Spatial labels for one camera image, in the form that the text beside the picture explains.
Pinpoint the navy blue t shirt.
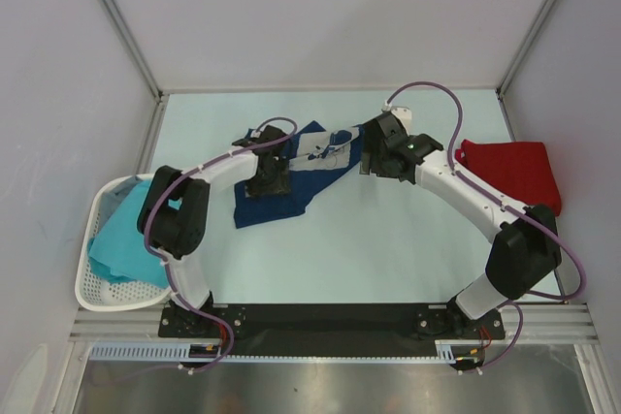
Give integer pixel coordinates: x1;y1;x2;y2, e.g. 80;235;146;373
234;120;364;229

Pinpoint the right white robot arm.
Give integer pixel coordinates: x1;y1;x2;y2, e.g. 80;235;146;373
360;112;562;337

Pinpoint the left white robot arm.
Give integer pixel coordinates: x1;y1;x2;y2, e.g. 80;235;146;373
137;118;297;336

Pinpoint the folded red t shirt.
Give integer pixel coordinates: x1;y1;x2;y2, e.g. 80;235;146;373
455;140;562;216

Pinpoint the grey shirt in basket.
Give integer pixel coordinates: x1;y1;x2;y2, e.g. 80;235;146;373
99;176;142;228

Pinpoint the turquoise t shirt in basket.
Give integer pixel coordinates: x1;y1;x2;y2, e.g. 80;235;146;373
87;179;168;289

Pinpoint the white laundry basket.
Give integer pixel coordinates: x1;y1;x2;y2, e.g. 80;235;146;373
74;174;169;312

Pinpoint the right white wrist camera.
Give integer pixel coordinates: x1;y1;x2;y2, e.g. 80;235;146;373
382;102;413;132

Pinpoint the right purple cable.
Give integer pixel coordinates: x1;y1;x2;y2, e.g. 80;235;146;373
382;81;589;376

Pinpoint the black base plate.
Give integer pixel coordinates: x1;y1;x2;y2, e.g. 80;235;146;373
158;303;506;358

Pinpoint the aluminium frame rail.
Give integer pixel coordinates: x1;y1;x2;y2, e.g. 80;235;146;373
69;303;599;344

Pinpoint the light blue cable duct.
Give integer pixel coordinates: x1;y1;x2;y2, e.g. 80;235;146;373
89;341;234;361

